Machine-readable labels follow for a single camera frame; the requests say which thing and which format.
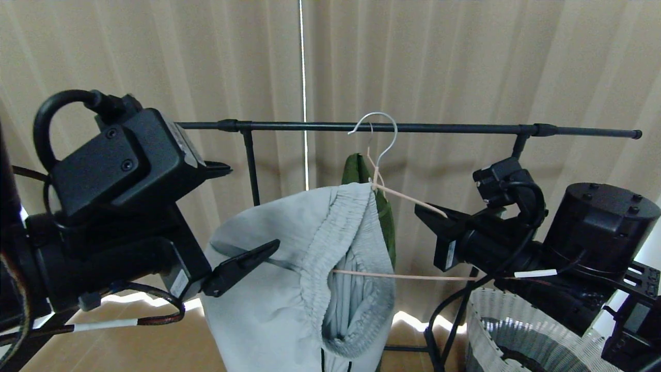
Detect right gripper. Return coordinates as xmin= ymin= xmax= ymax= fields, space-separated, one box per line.
xmin=433 ymin=209 xmax=543 ymax=275

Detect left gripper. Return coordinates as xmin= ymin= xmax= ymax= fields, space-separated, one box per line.
xmin=26 ymin=161 xmax=281 ymax=313

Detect pink clothes hanger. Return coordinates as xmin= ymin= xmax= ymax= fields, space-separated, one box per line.
xmin=367 ymin=123 xmax=386 ymax=191
xmin=330 ymin=112 xmax=482 ymax=283

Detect pale grey shorts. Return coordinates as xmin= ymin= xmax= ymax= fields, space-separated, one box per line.
xmin=200 ymin=182 xmax=397 ymax=372

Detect green long-sleeved shirt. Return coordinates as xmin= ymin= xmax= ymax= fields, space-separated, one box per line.
xmin=341 ymin=153 xmax=397 ymax=270

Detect white laundry basket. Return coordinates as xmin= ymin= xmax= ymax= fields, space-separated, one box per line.
xmin=465 ymin=287 xmax=626 ymax=372

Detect black clothes rack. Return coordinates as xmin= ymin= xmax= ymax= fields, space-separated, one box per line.
xmin=176 ymin=120 xmax=643 ymax=372

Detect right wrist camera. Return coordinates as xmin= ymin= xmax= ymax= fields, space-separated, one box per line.
xmin=473 ymin=157 xmax=548 ymax=228

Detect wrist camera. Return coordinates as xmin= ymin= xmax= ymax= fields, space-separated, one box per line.
xmin=473 ymin=157 xmax=548 ymax=228
xmin=49 ymin=95 xmax=210 ymax=228

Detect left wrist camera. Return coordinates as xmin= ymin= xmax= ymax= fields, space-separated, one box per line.
xmin=49 ymin=95 xmax=210 ymax=228

